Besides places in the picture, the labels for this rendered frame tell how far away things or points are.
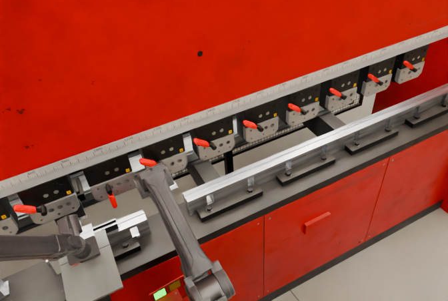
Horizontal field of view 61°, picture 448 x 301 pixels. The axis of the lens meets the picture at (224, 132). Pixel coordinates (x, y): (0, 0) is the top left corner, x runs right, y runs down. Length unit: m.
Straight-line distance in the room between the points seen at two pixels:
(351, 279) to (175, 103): 1.69
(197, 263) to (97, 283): 0.49
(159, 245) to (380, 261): 1.52
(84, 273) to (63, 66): 0.73
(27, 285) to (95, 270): 0.33
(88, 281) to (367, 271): 1.72
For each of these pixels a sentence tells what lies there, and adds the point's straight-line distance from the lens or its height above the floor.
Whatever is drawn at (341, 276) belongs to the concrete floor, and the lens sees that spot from 2.57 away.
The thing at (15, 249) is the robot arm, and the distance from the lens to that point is 1.10.
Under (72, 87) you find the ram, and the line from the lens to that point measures 1.15.
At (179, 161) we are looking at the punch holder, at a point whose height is 1.21.
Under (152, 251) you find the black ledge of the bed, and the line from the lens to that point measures 1.62.
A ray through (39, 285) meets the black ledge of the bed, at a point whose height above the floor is 0.87.
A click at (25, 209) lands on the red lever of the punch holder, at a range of 1.34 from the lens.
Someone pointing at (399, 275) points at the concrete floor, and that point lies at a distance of 2.67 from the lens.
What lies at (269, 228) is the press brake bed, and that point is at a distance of 1.82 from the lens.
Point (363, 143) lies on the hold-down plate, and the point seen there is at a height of 0.91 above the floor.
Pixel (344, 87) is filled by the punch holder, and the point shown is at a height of 1.28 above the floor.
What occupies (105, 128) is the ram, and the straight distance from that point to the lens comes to 1.24.
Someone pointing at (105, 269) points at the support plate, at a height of 1.00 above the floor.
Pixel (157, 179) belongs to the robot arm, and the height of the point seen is 1.40.
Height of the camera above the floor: 2.19
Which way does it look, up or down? 40 degrees down
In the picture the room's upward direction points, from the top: 5 degrees counter-clockwise
